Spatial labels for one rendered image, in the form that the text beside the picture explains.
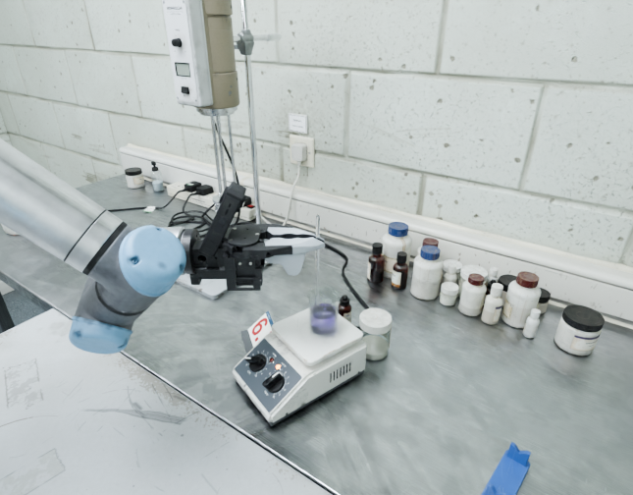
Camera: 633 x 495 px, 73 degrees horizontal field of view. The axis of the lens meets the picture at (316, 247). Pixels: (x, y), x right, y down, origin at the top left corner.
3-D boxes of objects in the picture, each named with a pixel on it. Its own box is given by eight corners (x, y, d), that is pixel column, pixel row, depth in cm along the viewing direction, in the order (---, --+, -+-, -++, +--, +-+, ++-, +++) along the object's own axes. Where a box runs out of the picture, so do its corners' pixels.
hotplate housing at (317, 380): (271, 430, 66) (268, 393, 62) (232, 379, 75) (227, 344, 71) (376, 368, 77) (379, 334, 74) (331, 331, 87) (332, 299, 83)
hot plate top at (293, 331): (308, 368, 66) (308, 364, 66) (269, 329, 75) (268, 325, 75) (365, 338, 73) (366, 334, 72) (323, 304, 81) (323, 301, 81)
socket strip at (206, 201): (249, 222, 133) (248, 209, 131) (167, 195, 153) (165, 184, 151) (261, 216, 137) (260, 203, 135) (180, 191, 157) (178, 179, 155)
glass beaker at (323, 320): (304, 323, 76) (303, 285, 72) (334, 318, 77) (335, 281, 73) (312, 346, 70) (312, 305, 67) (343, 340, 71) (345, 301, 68)
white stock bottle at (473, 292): (466, 318, 90) (474, 285, 86) (453, 305, 94) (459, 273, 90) (486, 314, 92) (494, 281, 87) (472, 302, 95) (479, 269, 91)
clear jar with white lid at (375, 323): (365, 365, 78) (368, 331, 74) (351, 345, 83) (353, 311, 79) (395, 357, 80) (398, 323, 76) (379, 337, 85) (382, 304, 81)
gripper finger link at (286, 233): (322, 258, 71) (267, 259, 71) (323, 226, 69) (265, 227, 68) (324, 268, 69) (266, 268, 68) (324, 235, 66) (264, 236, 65)
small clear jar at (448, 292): (450, 296, 97) (453, 280, 95) (459, 305, 94) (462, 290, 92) (435, 298, 97) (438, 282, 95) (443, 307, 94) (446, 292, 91)
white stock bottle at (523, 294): (535, 318, 90) (549, 275, 85) (527, 333, 86) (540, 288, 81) (505, 307, 94) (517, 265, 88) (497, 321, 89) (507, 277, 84)
